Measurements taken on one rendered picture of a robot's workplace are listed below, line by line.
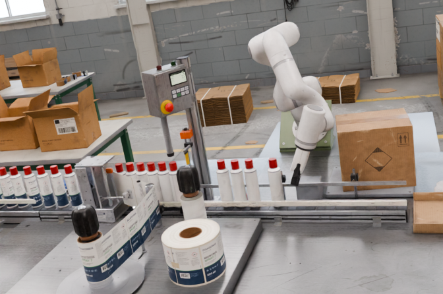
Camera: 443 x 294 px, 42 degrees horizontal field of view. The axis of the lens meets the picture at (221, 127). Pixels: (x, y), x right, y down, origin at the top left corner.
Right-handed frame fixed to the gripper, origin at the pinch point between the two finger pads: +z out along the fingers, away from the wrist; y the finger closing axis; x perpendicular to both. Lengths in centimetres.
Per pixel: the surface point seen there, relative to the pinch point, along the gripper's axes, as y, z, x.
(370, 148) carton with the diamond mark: -20.2, -14.0, 24.8
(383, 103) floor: -418, 90, 40
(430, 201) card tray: -12, -3, 52
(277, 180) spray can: 1.8, 1.9, -6.8
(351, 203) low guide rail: 3.8, 0.4, 23.2
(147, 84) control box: -2, -21, -69
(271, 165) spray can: 1.2, -3.8, -10.5
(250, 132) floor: -346, 136, -84
